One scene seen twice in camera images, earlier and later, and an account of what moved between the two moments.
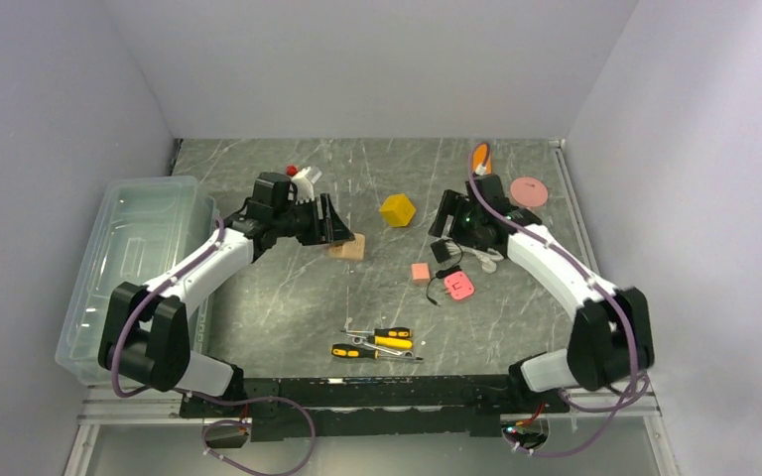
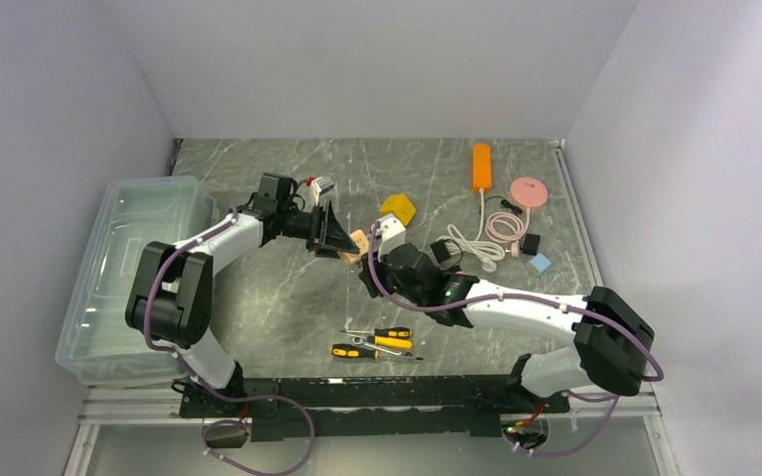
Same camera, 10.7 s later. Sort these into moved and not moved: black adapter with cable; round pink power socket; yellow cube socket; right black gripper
Moved: right black gripper
Not moved: yellow cube socket; black adapter with cable; round pink power socket
